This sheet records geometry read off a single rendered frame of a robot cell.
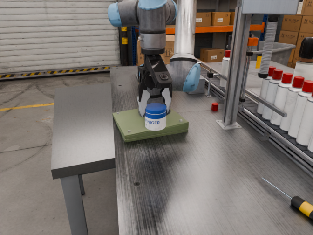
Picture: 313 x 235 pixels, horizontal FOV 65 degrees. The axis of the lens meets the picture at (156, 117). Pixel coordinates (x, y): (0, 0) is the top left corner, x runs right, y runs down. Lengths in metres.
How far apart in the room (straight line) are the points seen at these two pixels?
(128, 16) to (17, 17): 4.45
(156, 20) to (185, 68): 0.35
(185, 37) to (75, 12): 4.23
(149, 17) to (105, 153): 0.48
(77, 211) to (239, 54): 0.86
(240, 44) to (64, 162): 0.77
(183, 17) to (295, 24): 3.93
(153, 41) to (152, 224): 0.48
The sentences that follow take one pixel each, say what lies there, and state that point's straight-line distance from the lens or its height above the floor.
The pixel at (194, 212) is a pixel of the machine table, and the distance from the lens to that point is 0.69.
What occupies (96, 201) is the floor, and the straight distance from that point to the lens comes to 1.97.
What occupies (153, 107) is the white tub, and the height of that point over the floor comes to 1.02.
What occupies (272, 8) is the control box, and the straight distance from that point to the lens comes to 0.96.
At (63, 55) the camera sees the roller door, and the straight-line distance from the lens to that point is 5.25.
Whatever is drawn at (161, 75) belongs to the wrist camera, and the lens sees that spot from 0.69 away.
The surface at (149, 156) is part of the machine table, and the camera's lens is 0.88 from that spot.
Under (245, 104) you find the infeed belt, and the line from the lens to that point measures 1.26.
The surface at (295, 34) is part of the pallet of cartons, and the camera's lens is 4.92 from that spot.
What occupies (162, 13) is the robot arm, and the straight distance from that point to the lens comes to 0.73.
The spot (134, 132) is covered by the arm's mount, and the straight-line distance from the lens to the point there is 0.97.
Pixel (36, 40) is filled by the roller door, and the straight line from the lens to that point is 5.23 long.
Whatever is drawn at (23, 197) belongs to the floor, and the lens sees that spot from 2.18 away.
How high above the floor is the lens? 1.32
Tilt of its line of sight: 25 degrees down
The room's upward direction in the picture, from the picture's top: straight up
